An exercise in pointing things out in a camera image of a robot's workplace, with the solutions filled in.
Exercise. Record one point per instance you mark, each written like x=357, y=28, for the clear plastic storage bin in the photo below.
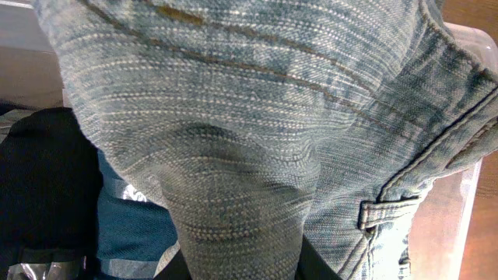
x=30, y=78

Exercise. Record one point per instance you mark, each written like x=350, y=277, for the black taped garment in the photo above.
x=50, y=184

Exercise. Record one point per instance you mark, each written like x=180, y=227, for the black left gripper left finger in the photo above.
x=176, y=269

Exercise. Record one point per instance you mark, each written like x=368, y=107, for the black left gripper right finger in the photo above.
x=311, y=266

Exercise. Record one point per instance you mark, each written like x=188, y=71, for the light blue jeans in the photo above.
x=262, y=123

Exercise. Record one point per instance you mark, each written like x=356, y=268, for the teal taped garment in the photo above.
x=133, y=232

